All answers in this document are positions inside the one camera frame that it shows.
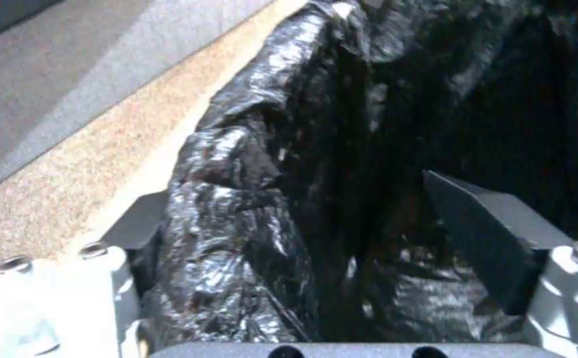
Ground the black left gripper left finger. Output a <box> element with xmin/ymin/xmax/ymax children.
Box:
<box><xmin>0</xmin><ymin>190</ymin><xmax>172</xmax><ymax>358</ymax></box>

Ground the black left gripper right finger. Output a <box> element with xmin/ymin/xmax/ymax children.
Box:
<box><xmin>421</xmin><ymin>170</ymin><xmax>578</xmax><ymax>358</ymax></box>

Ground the black plastic trash bag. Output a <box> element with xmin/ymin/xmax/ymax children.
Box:
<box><xmin>128</xmin><ymin>0</ymin><xmax>578</xmax><ymax>345</ymax></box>

